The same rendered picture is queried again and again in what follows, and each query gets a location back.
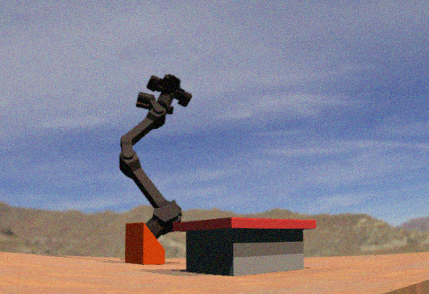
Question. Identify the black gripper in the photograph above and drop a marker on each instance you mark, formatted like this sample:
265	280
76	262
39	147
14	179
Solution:
155	84

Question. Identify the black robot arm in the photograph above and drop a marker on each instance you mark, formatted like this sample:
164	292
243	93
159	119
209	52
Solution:
165	212

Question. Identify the red lid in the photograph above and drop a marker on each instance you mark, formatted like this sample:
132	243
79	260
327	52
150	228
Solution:
239	222

